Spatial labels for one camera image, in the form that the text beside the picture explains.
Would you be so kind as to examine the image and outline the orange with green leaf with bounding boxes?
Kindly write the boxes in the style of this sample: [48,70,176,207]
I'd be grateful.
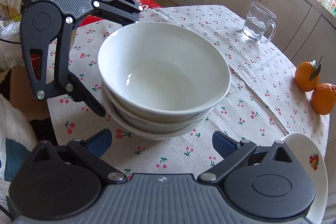
[294,57,322,92]

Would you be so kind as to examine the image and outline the white plate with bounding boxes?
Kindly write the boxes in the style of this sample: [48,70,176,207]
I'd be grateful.
[281,132,328,223]

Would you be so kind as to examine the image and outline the bumpy orange without leaf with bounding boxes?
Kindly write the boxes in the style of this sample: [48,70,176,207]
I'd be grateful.
[310,83,336,115]

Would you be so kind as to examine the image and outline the red printed cardboard box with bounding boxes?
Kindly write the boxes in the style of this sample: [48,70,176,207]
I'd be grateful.
[22,0,164,83]

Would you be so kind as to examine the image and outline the white floral bowl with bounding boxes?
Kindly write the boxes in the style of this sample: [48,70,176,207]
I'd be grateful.
[97,22,231,123]
[101,82,211,133]
[101,89,213,141]

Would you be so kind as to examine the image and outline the glass mug with water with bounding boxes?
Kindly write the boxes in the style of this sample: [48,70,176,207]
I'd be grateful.
[242,1,277,44]

